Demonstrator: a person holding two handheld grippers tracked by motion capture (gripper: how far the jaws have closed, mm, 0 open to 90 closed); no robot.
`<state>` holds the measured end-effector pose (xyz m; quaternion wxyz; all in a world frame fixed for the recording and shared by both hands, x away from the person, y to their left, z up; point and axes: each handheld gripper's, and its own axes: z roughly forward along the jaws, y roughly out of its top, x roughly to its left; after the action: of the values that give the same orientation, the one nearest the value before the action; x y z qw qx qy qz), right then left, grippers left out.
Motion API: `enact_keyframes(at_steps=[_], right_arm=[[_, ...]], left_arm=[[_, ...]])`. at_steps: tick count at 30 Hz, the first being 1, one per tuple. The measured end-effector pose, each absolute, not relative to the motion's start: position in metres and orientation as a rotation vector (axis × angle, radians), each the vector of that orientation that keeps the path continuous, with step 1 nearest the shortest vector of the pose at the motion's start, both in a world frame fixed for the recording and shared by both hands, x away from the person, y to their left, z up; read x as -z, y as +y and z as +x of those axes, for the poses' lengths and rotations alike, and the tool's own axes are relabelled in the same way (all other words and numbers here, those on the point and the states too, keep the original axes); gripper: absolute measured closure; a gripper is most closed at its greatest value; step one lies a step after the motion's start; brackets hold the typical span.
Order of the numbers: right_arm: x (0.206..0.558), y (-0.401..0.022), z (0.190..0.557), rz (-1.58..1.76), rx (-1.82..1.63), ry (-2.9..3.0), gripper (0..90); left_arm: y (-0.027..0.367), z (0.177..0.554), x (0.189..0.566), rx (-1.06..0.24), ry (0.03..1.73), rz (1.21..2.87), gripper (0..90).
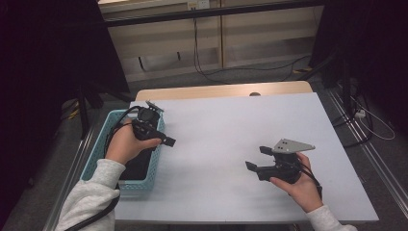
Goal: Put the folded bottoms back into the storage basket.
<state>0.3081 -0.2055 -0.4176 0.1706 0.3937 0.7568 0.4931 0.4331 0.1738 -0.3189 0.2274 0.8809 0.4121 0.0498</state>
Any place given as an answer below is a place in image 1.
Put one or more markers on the person's left hand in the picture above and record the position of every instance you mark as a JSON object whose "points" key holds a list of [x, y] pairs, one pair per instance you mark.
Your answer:
{"points": [[123, 147]]}

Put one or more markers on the dark round table grommet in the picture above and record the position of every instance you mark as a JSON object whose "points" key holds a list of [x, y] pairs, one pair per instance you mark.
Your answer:
{"points": [[255, 94]]}

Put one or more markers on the black curtain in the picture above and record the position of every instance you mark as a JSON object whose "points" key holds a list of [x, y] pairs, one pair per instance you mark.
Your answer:
{"points": [[378, 48], [38, 64]]}

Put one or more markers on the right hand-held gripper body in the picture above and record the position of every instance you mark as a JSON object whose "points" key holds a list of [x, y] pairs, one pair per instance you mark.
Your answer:
{"points": [[285, 166]]}

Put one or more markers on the light blue perforated plastic basket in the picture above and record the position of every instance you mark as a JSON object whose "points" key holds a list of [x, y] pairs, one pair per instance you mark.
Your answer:
{"points": [[96, 154]]}

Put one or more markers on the white wall socket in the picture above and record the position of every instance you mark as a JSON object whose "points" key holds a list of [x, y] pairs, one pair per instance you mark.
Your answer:
{"points": [[198, 4]]}

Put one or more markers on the person's right hand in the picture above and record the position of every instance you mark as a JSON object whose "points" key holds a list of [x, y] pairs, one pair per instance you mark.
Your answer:
{"points": [[304, 192]]}

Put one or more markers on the long wooden desk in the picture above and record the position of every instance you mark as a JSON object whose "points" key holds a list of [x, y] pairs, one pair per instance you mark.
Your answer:
{"points": [[256, 38]]}

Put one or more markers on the aluminium floor rail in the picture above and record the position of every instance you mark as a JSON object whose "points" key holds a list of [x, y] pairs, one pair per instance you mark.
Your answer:
{"points": [[69, 176], [369, 150]]}

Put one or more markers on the black metal stand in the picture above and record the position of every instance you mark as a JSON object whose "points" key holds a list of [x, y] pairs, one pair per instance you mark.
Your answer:
{"points": [[84, 115], [345, 86]]}

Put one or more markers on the white power strip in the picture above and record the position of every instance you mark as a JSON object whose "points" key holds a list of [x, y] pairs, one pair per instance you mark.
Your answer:
{"points": [[360, 113]]}

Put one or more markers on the black pants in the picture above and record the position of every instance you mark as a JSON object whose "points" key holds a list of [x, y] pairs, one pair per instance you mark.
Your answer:
{"points": [[138, 166]]}

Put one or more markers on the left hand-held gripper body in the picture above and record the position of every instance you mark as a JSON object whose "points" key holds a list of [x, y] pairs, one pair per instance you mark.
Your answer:
{"points": [[146, 125]]}

